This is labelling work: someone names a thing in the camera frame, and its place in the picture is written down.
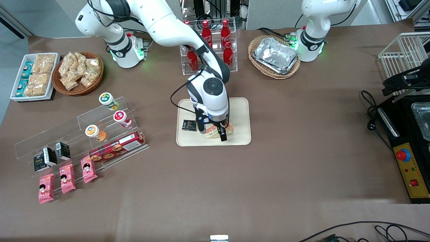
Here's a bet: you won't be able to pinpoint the clear acrylic bottle rack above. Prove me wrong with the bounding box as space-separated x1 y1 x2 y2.
178 19 238 76

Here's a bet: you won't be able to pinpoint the brown wicker snack basket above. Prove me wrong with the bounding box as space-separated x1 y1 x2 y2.
51 51 104 96

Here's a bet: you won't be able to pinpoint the green lid yogurt cup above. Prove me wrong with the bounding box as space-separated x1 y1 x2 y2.
99 92 119 111

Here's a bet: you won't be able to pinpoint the red lid yogurt cup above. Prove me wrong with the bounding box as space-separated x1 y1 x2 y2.
113 111 132 128

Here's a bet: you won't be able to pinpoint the brown table cover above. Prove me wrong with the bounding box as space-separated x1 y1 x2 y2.
0 18 430 242

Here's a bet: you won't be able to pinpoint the clear acrylic stepped display stand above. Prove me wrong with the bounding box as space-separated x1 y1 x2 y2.
14 96 151 178

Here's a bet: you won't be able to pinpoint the cables at left arm base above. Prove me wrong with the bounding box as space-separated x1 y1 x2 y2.
257 27 298 42

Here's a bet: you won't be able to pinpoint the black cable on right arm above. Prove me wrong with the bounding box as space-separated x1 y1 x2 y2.
170 66 215 116

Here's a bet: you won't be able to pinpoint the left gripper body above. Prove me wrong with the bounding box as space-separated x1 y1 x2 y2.
401 66 430 88

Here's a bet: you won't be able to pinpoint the pink snack packet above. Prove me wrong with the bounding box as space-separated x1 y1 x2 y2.
59 164 76 194
38 173 55 204
81 156 98 184

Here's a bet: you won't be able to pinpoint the rice crisp pack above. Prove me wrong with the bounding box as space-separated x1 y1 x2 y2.
24 74 51 97
34 54 56 75

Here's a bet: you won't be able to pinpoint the black equipment rack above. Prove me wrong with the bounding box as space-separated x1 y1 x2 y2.
181 0 250 30

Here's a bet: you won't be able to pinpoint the cables at arm base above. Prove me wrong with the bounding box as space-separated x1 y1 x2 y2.
257 27 298 42
126 31 156 51

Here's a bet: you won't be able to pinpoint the beige plastic tray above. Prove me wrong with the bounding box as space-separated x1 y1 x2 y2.
176 97 252 147

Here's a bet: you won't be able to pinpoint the red cookie box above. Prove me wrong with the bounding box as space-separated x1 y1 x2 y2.
89 132 147 163

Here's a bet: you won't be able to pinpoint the stack of foil containers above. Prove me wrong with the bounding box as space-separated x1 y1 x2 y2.
253 37 299 75

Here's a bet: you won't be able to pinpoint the black floor cables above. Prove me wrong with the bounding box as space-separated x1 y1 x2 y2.
297 221 430 242

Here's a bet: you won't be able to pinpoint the white rectangular dish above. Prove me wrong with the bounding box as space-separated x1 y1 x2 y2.
10 53 61 102

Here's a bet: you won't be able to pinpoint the teal snack packet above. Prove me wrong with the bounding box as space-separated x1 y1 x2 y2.
16 79 29 97
21 61 33 79

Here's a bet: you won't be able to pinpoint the triangle sandwich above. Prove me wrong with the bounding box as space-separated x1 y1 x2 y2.
205 124 234 140

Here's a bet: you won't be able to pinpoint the orange lid yogurt cup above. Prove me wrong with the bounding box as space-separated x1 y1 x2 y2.
85 125 107 142

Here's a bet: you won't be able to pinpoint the black drink carton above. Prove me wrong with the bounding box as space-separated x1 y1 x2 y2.
56 142 71 160
43 147 57 166
34 153 49 172

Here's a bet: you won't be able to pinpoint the white wire basket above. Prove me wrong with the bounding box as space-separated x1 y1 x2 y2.
378 32 430 96

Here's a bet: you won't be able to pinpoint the light wicker basket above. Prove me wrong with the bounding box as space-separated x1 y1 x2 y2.
248 35 301 80

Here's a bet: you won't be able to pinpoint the cables at right arm base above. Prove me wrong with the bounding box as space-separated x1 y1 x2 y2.
126 31 156 51

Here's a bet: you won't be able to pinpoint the black power cable with plug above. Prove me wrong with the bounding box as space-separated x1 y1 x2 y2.
360 90 395 152

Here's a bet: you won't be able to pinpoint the clear bag of puffed snacks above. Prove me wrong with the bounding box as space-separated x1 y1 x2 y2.
60 77 79 91
86 58 101 73
59 55 76 77
80 72 98 88
69 52 88 73

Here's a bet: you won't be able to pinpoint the metal food container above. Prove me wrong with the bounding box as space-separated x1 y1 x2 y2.
411 103 430 142

